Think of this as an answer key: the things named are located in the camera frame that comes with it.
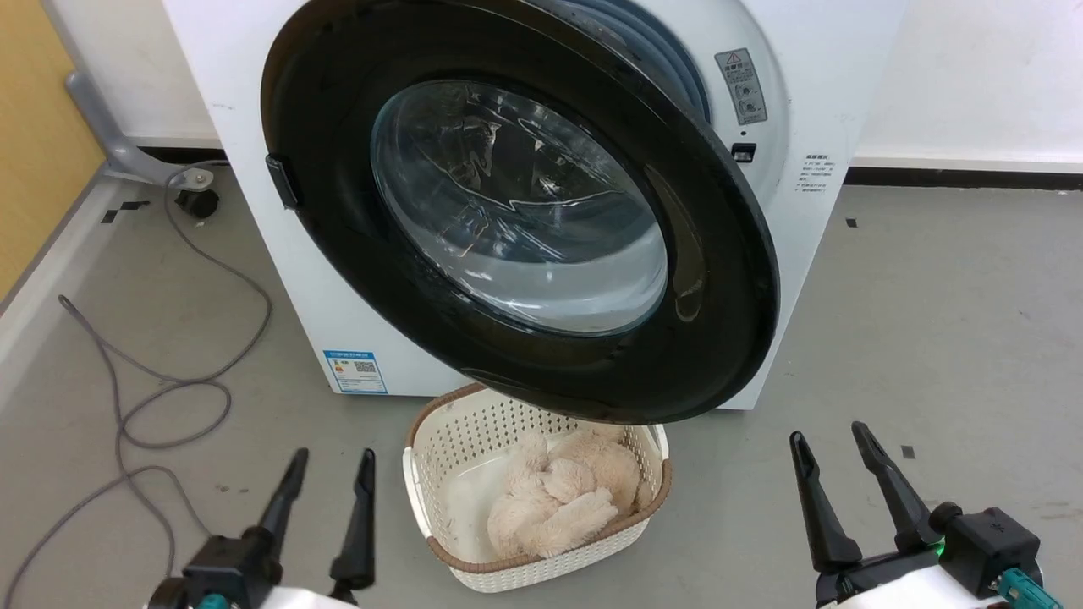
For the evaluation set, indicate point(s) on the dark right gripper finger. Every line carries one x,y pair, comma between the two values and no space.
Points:
901,499
825,516

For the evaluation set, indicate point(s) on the beige plush toy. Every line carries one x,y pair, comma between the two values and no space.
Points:
558,499

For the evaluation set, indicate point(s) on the yellow wooden panel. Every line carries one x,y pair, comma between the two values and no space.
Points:
34,127

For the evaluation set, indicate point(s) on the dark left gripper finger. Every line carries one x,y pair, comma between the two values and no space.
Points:
360,524
288,499

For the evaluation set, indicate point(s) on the black baseboard strip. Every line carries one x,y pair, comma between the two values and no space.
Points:
964,178

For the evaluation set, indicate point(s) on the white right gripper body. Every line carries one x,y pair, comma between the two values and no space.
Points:
897,588

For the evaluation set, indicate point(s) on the black round glass washer door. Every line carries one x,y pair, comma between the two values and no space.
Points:
338,254

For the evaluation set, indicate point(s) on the blue energy label sticker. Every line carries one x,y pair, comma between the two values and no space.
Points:
355,372

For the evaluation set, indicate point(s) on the small printed text sticker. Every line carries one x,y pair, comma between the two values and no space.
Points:
817,173

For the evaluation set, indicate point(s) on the white front-load washing machine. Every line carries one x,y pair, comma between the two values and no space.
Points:
250,211

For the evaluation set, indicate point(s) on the grey warning sticker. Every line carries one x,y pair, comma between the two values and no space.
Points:
742,85

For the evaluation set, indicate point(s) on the black door lock latch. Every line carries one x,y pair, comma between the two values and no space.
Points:
743,153

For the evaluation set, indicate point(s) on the cream perforated laundry basket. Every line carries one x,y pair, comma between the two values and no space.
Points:
448,440

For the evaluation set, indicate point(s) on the black caster wheel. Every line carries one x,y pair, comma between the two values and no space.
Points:
197,204

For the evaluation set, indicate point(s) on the grey metal furniture leg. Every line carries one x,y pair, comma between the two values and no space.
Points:
106,135

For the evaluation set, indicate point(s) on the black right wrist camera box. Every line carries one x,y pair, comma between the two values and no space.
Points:
990,541

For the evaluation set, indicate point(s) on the grey rubber drum seal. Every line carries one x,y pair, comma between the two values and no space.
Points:
664,55

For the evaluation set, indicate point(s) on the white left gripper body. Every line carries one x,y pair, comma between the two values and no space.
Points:
305,600

